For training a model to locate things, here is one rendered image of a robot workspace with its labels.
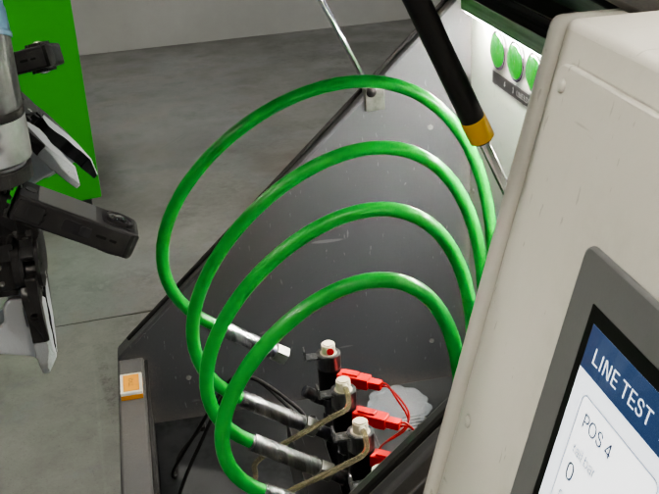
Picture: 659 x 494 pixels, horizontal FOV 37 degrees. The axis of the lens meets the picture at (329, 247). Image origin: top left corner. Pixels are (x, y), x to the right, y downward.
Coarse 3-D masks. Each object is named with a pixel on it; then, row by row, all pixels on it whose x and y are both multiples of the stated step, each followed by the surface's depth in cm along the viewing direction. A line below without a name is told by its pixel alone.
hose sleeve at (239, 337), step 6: (228, 330) 110; (234, 330) 110; (240, 330) 111; (246, 330) 112; (228, 336) 110; (234, 336) 110; (240, 336) 111; (246, 336) 111; (252, 336) 111; (258, 336) 112; (234, 342) 111; (240, 342) 111; (246, 342) 111; (252, 342) 111; (276, 348) 112; (270, 354) 112
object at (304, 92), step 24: (288, 96) 101; (312, 96) 101; (432, 96) 104; (240, 120) 101; (264, 120) 101; (456, 120) 105; (216, 144) 101; (192, 168) 102; (480, 168) 108; (480, 192) 110; (168, 216) 103; (168, 240) 105; (168, 264) 106; (168, 288) 107
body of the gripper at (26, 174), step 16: (0, 176) 83; (16, 176) 84; (0, 192) 85; (0, 208) 86; (0, 224) 86; (16, 224) 87; (0, 240) 86; (16, 240) 87; (32, 240) 87; (0, 256) 86; (16, 256) 86; (32, 256) 86; (0, 272) 87; (16, 272) 86; (0, 288) 87; (16, 288) 88
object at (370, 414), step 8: (360, 408) 108; (368, 408) 108; (352, 416) 107; (360, 416) 107; (368, 416) 107; (376, 416) 107; (384, 416) 106; (376, 424) 106; (384, 424) 106; (392, 424) 106; (400, 424) 106
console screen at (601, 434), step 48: (576, 288) 58; (624, 288) 53; (576, 336) 58; (624, 336) 53; (576, 384) 57; (624, 384) 52; (576, 432) 57; (624, 432) 52; (528, 480) 62; (576, 480) 56; (624, 480) 52
